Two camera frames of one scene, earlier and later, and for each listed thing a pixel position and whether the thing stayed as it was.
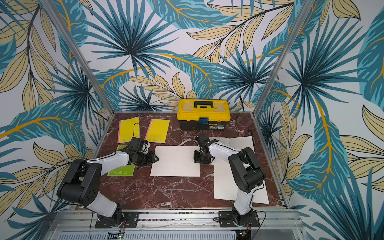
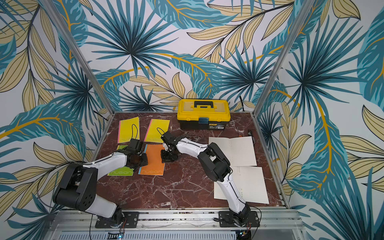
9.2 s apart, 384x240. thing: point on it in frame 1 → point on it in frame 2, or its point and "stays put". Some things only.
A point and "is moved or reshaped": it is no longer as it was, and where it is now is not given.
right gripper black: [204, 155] → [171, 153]
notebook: [175, 161] is moved or reshaped
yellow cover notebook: [128, 129] stays put
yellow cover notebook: [157, 130] stays put
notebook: [127, 170] stays put
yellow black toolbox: [202, 114] stays put
